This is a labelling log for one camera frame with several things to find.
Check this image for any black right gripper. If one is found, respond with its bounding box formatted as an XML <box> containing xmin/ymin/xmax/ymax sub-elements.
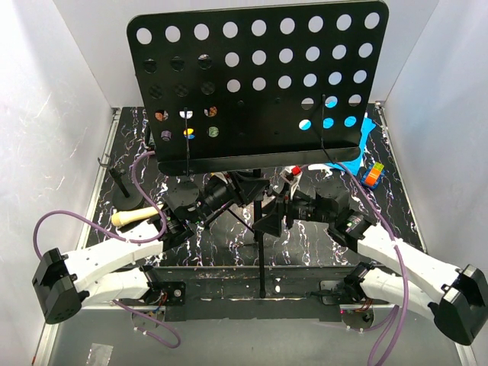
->
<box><xmin>252</xmin><ymin>180</ymin><xmax>333</xmax><ymax>236</ymax></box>

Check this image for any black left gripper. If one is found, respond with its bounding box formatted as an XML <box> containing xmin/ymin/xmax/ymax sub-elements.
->
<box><xmin>191</xmin><ymin>165</ymin><xmax>270</xmax><ymax>226</ymax></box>

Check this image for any blue sheet music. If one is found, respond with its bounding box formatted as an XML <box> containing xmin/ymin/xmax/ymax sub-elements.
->
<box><xmin>300</xmin><ymin>113</ymin><xmax>376</xmax><ymax>175</ymax></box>

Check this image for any black music stand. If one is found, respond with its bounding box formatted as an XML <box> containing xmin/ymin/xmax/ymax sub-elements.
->
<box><xmin>126</xmin><ymin>0</ymin><xmax>390</xmax><ymax>299</ymax></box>

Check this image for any black microphone stand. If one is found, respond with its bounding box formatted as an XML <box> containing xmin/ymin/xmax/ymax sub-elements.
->
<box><xmin>108</xmin><ymin>166</ymin><xmax>144</xmax><ymax>211</ymax></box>

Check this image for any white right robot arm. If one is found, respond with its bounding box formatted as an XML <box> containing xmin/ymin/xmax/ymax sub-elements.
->
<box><xmin>253</xmin><ymin>192</ymin><xmax>487</xmax><ymax>345</ymax></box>

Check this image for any white sheet music page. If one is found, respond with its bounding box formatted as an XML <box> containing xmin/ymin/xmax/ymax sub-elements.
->
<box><xmin>307</xmin><ymin>163</ymin><xmax>334</xmax><ymax>172</ymax></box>

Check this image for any orange green blue block toy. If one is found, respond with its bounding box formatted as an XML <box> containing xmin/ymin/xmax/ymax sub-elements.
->
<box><xmin>361</xmin><ymin>162</ymin><xmax>385</xmax><ymax>190</ymax></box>

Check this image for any black poker chip case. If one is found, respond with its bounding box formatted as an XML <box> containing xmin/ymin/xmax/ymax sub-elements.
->
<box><xmin>144</xmin><ymin>109</ymin><xmax>156</xmax><ymax>151</ymax></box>

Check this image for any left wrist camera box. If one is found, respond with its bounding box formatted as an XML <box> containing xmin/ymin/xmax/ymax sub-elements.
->
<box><xmin>211</xmin><ymin>172</ymin><xmax>229</xmax><ymax>183</ymax></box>

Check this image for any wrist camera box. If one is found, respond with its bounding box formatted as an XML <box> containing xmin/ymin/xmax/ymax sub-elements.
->
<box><xmin>280</xmin><ymin>165</ymin><xmax>303</xmax><ymax>198</ymax></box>
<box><xmin>211</xmin><ymin>172</ymin><xmax>229</xmax><ymax>183</ymax></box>

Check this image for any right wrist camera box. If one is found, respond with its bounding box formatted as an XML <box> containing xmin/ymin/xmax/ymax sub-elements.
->
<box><xmin>280</xmin><ymin>165</ymin><xmax>303</xmax><ymax>198</ymax></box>

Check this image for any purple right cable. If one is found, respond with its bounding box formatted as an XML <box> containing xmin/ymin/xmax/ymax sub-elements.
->
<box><xmin>300</xmin><ymin>162</ymin><xmax>411</xmax><ymax>366</ymax></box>

